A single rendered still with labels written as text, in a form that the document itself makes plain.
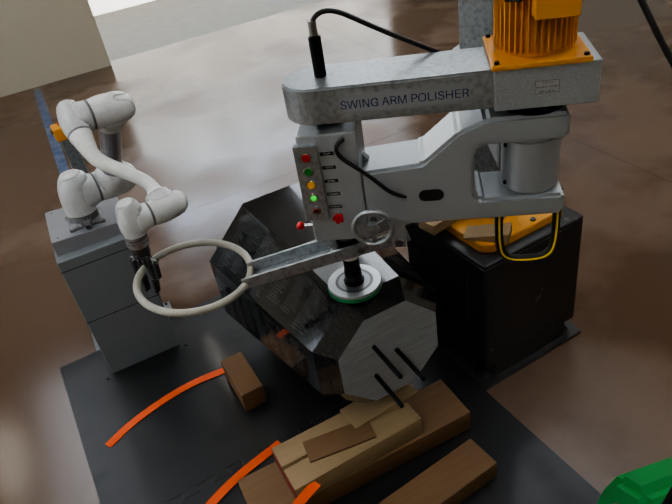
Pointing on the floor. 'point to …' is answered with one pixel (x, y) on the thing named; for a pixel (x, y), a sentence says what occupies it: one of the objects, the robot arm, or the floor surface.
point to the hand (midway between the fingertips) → (151, 284)
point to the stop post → (69, 149)
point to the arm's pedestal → (116, 303)
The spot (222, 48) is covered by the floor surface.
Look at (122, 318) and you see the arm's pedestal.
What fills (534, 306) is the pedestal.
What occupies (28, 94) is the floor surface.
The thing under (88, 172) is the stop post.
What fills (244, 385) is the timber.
